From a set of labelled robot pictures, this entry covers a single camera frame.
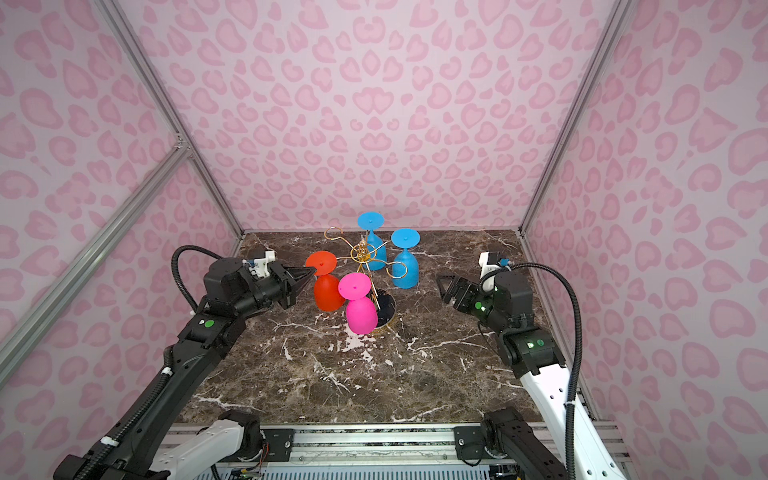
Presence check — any gold wire glass rack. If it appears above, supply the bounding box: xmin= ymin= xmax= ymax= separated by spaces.
xmin=324 ymin=227 xmax=397 ymax=334

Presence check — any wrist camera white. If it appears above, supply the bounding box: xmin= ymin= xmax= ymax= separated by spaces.
xmin=478 ymin=251 xmax=509 ymax=292
xmin=243 ymin=248 xmax=276 ymax=279

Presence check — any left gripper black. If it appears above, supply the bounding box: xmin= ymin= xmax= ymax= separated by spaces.
xmin=234 ymin=261 xmax=316 ymax=320

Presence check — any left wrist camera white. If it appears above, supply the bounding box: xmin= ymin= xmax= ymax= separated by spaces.
xmin=243 ymin=248 xmax=276 ymax=279

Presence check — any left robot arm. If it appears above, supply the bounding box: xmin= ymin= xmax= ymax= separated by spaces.
xmin=53 ymin=251 xmax=316 ymax=479

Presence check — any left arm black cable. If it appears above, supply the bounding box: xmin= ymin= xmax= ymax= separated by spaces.
xmin=170 ymin=244 xmax=224 ymax=313

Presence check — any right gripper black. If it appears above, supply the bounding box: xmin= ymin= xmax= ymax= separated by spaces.
xmin=435 ymin=274 xmax=510 ymax=334

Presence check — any aluminium frame strut diagonal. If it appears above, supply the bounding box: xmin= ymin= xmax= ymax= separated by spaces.
xmin=1 ymin=141 xmax=188 ymax=385

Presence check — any magenta wine glass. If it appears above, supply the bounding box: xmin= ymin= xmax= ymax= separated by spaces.
xmin=338 ymin=273 xmax=378 ymax=335

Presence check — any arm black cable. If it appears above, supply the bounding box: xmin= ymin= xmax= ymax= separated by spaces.
xmin=170 ymin=244 xmax=224 ymax=313
xmin=479 ymin=262 xmax=584 ymax=480

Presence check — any red wine glass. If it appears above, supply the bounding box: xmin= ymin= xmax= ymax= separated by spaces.
xmin=306 ymin=251 xmax=345 ymax=312

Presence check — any aluminium mounting rail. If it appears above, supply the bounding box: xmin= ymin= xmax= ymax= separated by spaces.
xmin=110 ymin=421 xmax=637 ymax=480

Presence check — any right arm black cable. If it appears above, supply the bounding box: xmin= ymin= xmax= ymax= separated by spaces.
xmin=479 ymin=262 xmax=584 ymax=480

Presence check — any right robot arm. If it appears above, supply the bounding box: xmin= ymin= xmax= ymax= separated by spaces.
xmin=436 ymin=268 xmax=624 ymax=479

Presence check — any blue wine glass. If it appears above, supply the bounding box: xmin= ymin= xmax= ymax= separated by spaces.
xmin=358 ymin=211 xmax=387 ymax=271
xmin=391 ymin=228 xmax=421 ymax=289

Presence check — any blue wine glass front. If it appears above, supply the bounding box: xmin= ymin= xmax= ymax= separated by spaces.
xmin=391 ymin=228 xmax=421 ymax=289

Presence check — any blue wine glass rear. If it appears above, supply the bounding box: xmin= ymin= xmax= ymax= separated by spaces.
xmin=358 ymin=211 xmax=387 ymax=271

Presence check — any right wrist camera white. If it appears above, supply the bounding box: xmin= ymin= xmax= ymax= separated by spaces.
xmin=478 ymin=251 xmax=509 ymax=292

